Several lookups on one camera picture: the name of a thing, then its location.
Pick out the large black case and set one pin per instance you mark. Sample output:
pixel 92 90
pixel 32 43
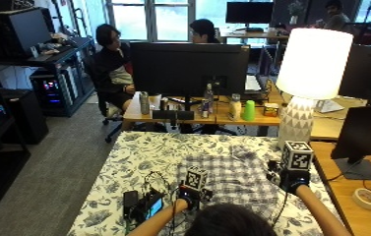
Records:
pixel 23 31

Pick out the yellow small box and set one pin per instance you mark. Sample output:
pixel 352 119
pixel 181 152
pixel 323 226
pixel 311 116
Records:
pixel 271 109

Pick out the white marker cube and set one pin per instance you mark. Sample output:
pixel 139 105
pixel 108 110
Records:
pixel 195 178
pixel 298 155

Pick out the computer tower with lights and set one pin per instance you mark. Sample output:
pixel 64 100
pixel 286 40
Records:
pixel 51 91

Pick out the white bottle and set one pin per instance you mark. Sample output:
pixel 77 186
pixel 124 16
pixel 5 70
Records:
pixel 235 108

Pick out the person's left hand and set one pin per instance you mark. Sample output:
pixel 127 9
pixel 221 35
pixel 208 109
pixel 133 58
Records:
pixel 188 196

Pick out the wooden desk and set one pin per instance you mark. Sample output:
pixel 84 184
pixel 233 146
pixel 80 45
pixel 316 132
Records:
pixel 219 120

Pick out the wide black monitor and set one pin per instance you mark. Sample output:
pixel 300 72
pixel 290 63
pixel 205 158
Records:
pixel 184 69

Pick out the white patterned table lamp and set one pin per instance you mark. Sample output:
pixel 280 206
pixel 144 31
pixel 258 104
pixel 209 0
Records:
pixel 312 65

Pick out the roll of beige tape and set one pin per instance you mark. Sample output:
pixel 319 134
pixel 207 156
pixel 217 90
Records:
pixel 364 198

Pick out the white keyboard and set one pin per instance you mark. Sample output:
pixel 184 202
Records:
pixel 251 83

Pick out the black metal shelf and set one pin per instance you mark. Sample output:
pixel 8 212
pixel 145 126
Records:
pixel 67 55

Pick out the black device with screen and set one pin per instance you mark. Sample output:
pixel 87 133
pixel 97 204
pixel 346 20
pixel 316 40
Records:
pixel 149 206

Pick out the white cup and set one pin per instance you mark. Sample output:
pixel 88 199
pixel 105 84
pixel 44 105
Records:
pixel 155 101

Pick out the grey metal tumbler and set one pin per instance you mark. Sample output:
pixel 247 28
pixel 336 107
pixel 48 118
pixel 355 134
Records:
pixel 144 103

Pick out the blue floral tablecloth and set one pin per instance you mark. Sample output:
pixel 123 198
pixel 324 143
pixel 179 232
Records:
pixel 119 170

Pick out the black office chair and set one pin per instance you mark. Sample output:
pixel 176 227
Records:
pixel 101 111

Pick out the clear plastic bottle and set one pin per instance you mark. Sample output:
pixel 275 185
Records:
pixel 208 95

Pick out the black camera bar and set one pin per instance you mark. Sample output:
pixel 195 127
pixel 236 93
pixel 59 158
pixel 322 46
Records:
pixel 171 114

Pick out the person's right hand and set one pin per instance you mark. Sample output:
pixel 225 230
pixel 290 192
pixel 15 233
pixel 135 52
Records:
pixel 292 180

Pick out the green plastic cup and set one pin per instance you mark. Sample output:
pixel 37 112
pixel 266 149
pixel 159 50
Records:
pixel 248 110

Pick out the small distant black monitor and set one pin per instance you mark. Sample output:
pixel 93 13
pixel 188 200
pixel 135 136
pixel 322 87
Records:
pixel 250 12

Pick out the wooden side table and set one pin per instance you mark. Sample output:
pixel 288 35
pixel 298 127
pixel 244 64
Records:
pixel 359 219

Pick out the black power adapter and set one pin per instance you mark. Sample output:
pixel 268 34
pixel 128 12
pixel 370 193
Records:
pixel 129 200

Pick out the blue checked cloth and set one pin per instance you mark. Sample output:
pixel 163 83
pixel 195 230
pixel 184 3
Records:
pixel 236 177

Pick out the black monitor with stand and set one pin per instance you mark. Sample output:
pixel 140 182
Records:
pixel 366 131

